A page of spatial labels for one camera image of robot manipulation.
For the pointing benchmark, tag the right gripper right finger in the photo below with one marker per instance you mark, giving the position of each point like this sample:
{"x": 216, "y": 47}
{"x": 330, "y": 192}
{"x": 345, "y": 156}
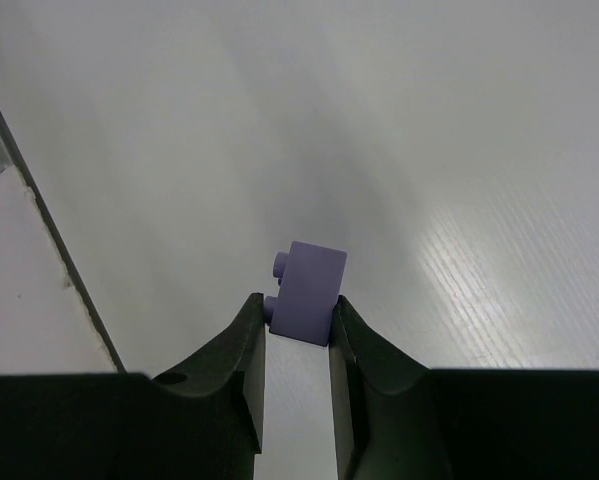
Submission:
{"x": 395, "y": 418}

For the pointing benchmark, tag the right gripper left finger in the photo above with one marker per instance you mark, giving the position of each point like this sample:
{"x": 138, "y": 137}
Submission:
{"x": 200, "y": 419}

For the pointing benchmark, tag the purple lego brick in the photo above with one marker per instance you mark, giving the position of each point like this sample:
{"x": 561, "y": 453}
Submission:
{"x": 309, "y": 279}

